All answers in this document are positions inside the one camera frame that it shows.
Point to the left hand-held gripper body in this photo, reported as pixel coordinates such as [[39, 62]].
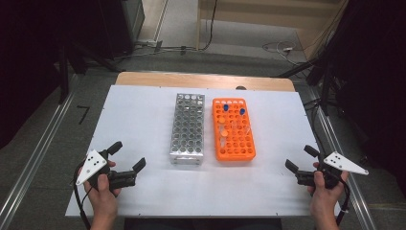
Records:
[[94, 164]]

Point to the metal floor rail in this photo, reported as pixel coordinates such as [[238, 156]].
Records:
[[41, 145], [359, 204]]

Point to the light wooden frame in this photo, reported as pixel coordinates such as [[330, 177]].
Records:
[[199, 25]]

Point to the silver metal test tube rack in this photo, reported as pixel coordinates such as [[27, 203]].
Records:
[[188, 127]]

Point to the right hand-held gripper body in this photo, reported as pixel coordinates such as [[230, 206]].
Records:
[[344, 163]]

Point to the black tripod stand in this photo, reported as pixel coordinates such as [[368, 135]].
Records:
[[63, 80], [325, 92]]

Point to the orange plastic test tube rack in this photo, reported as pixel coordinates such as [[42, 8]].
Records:
[[237, 144]]

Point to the black curtain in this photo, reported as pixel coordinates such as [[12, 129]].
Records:
[[376, 64], [25, 48]]

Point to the person's dark pants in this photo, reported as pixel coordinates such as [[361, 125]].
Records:
[[191, 225]]

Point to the dark grey cabinet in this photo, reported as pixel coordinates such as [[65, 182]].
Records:
[[134, 19]]

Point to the person's left hand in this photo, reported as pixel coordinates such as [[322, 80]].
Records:
[[102, 199]]

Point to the grey power strip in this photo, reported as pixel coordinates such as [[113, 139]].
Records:
[[147, 42]]

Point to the wooden table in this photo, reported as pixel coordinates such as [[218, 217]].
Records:
[[191, 80]]

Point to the person's right hand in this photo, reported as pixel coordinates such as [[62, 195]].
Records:
[[324, 201]]

